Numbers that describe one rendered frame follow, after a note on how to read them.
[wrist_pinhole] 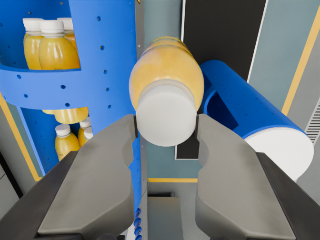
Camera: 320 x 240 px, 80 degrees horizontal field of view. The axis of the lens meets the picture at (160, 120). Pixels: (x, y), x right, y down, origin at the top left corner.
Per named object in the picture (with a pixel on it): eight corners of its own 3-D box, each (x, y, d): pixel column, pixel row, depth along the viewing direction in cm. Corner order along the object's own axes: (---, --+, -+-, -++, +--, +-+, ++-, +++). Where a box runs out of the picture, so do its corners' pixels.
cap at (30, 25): (48, 26, 41) (45, 17, 40) (46, 28, 37) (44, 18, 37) (26, 27, 39) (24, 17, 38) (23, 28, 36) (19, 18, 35)
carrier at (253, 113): (222, 51, 132) (185, 72, 139) (304, 109, 56) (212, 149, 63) (236, 85, 144) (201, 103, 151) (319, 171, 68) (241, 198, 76)
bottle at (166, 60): (166, 23, 27) (166, 32, 11) (199, 59, 29) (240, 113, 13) (134, 59, 30) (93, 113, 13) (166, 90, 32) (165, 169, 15)
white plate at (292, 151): (305, 113, 55) (302, 111, 56) (215, 152, 62) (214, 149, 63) (320, 174, 67) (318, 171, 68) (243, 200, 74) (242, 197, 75)
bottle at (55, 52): (58, 113, 46) (35, 26, 36) (89, 110, 48) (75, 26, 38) (53, 128, 40) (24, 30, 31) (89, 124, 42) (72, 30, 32)
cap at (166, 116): (166, 72, 12) (166, 80, 10) (206, 112, 13) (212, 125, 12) (126, 112, 13) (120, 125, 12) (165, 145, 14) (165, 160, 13)
